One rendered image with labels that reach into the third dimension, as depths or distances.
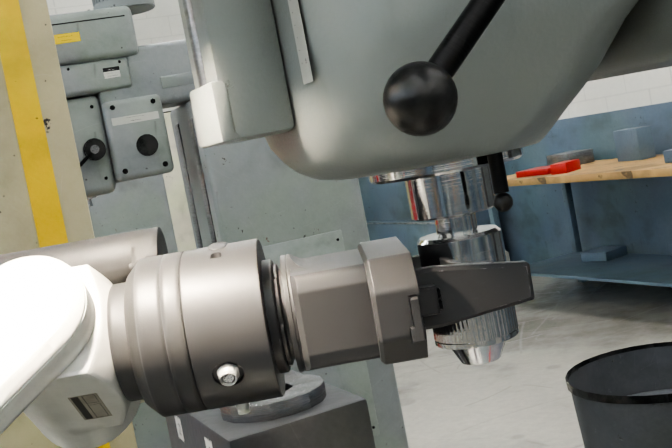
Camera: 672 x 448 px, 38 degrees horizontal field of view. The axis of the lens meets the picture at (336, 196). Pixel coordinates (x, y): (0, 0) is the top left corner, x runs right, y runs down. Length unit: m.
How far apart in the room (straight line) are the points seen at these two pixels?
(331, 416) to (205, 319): 0.30
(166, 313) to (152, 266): 0.03
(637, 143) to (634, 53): 5.74
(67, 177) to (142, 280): 1.70
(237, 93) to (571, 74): 0.16
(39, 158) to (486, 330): 1.75
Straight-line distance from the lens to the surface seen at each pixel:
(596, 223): 7.28
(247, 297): 0.50
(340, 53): 0.44
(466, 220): 0.53
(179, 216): 8.87
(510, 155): 0.51
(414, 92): 0.37
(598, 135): 7.08
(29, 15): 2.24
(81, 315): 0.51
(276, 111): 0.48
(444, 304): 0.51
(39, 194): 2.20
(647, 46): 0.55
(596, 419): 2.48
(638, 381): 2.84
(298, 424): 0.78
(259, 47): 0.48
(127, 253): 0.56
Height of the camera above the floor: 1.33
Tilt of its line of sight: 3 degrees down
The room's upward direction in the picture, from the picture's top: 11 degrees counter-clockwise
